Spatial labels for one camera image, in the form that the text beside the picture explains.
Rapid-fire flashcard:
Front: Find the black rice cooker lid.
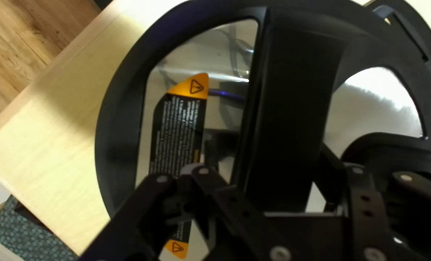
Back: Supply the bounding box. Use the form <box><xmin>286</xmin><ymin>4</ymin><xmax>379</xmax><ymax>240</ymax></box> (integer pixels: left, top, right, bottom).
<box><xmin>94</xmin><ymin>0</ymin><xmax>431</xmax><ymax>261</ymax></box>

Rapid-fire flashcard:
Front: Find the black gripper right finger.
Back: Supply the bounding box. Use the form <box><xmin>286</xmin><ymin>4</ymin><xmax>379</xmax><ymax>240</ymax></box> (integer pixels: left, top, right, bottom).
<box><xmin>318</xmin><ymin>143</ymin><xmax>431</xmax><ymax>261</ymax></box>

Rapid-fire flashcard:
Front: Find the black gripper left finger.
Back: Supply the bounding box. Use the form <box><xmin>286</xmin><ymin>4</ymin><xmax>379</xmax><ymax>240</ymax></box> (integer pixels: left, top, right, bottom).
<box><xmin>78</xmin><ymin>164</ymin><xmax>299</xmax><ymax>261</ymax></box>

